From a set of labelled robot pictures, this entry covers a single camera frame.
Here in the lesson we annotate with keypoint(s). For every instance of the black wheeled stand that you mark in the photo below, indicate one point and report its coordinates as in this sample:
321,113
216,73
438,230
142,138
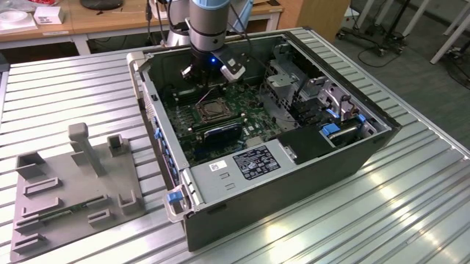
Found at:
393,34

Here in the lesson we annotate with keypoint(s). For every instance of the black and grey PC case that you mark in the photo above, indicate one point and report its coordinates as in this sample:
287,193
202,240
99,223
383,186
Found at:
275,214

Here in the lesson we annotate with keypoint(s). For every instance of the white barcode sticker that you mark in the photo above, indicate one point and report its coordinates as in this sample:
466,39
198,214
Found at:
218,167

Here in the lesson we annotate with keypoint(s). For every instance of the RAM slot with white clips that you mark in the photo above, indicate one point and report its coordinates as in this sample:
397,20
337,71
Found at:
187,99
187,93

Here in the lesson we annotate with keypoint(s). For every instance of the green motherboard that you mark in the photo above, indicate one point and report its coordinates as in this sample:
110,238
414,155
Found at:
253,121

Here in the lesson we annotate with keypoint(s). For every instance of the perforated metal drive cage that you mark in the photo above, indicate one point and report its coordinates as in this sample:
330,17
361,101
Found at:
279,82

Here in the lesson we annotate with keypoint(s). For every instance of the wooden cabinet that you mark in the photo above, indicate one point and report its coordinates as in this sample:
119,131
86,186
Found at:
319,16

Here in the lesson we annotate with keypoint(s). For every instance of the blue slot retainer tab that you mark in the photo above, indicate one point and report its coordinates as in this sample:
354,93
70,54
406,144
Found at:
156,134

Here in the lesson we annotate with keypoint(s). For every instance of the black round object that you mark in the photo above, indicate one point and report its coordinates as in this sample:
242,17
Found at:
100,3

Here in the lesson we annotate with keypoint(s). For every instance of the silver CPU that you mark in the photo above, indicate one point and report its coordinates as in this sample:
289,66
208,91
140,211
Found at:
214,109

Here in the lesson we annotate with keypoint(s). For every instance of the grey parts rack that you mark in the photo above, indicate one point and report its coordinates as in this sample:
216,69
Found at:
74,192

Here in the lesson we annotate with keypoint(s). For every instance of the blue case latch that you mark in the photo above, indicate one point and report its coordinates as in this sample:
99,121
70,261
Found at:
174,198

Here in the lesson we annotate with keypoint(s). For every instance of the grey power supply unit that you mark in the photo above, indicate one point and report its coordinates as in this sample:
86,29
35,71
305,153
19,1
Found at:
208,178

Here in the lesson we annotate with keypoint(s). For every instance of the black rating label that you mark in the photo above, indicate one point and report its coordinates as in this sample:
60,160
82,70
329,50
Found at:
257,162

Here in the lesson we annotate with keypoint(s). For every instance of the green RAM stick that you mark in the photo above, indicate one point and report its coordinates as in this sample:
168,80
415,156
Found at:
62,212

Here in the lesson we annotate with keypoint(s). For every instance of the wooden desk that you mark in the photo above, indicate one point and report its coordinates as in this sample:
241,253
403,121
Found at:
110,19

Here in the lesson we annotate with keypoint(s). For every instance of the small blue clip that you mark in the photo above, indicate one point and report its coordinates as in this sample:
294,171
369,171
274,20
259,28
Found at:
330,112
361,118

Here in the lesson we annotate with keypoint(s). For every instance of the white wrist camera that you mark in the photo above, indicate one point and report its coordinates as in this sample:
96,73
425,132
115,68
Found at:
232,70

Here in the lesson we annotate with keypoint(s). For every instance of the black expansion card with fan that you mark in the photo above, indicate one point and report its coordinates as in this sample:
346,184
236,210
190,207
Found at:
220,134

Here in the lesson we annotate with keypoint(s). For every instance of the white bowl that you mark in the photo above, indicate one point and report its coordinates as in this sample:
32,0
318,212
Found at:
15,17

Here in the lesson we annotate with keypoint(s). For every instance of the white table leg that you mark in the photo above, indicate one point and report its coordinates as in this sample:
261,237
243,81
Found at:
451,41

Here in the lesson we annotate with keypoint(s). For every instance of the CPU socket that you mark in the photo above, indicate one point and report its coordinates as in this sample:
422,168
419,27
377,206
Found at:
216,121

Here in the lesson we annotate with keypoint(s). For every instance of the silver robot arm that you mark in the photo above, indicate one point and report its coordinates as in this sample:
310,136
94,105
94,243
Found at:
207,30

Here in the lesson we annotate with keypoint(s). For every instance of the small silver chipset heatsink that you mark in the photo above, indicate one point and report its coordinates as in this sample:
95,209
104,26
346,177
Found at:
254,141

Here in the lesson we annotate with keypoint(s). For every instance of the white cardboard box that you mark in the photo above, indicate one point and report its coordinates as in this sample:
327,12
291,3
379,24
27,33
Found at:
47,15

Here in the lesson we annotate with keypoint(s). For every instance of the black plastic shroud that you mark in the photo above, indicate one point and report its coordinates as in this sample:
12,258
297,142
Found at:
305,145

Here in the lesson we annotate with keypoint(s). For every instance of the red patterned bag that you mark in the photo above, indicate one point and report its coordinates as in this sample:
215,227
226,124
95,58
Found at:
44,1

